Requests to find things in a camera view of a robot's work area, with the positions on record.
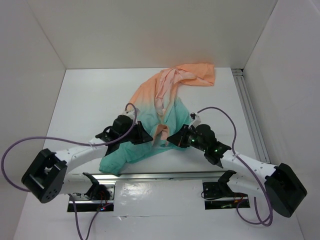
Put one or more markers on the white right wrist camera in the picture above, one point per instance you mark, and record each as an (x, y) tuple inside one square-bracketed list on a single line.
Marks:
[(196, 120)]

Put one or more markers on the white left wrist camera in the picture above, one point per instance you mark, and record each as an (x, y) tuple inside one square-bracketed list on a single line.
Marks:
[(131, 114)]

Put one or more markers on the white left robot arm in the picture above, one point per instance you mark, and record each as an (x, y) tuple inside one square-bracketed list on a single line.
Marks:
[(48, 175)]

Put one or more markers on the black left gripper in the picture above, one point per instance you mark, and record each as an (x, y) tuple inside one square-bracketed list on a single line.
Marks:
[(143, 136)]

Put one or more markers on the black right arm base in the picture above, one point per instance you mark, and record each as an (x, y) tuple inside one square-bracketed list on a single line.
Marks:
[(218, 196)]

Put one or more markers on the aluminium side rail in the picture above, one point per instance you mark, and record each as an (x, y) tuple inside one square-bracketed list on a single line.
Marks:
[(250, 116)]

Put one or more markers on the aluminium front rail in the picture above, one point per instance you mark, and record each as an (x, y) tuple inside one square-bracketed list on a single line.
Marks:
[(160, 176)]

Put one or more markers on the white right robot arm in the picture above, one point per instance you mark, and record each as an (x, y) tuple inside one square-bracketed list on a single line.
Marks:
[(243, 174)]

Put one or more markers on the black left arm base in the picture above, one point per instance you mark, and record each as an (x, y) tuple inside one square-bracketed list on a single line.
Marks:
[(90, 194)]

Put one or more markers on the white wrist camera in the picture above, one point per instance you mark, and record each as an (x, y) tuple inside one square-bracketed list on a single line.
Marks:
[(131, 114), (196, 120)]

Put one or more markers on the teal and orange jacket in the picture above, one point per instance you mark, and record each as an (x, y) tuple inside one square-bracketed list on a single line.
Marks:
[(161, 112)]

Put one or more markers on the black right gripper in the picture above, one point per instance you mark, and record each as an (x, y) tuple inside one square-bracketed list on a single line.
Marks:
[(179, 138)]

